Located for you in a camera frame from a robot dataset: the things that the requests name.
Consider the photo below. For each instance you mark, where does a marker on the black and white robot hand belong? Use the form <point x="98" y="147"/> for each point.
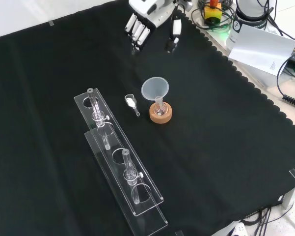
<point x="152" y="11"/>

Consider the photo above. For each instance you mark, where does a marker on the translucent plastic funnel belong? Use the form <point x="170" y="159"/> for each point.
<point x="155" y="90"/>

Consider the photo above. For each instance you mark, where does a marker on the clear acrylic funnel stand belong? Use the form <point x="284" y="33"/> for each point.
<point x="117" y="157"/>

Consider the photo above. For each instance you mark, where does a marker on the yellow stop button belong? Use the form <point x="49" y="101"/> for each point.
<point x="212" y="12"/>

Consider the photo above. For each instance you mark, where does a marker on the small round-bottom glass flask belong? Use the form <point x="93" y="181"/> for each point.
<point x="159" y="108"/>

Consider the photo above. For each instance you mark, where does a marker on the grey tape piece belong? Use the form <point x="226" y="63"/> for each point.
<point x="51" y="23"/>

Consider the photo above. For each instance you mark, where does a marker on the black bench cloth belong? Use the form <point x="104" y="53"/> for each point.
<point x="63" y="86"/>

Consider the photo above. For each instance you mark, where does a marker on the clear acrylic bracket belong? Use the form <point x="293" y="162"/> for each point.
<point x="293" y="189"/>

